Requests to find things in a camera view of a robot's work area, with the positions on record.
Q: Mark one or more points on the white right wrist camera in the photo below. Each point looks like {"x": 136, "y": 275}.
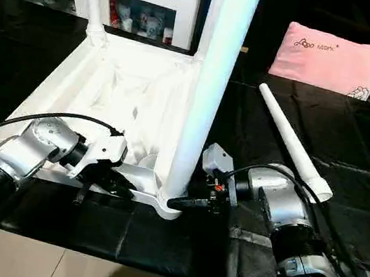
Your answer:
{"x": 215, "y": 159}

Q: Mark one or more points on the small yellow label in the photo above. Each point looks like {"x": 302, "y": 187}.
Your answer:
{"x": 245, "y": 49}

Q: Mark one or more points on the pink pillow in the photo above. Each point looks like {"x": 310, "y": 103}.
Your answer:
{"x": 333, "y": 60}

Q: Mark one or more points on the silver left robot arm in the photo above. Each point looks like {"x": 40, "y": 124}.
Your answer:
{"x": 26, "y": 151}

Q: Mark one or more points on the white plastic table top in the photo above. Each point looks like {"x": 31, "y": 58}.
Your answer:
{"x": 128, "y": 93}

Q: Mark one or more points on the black work mat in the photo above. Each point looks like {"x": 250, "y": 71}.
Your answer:
{"x": 353, "y": 152}

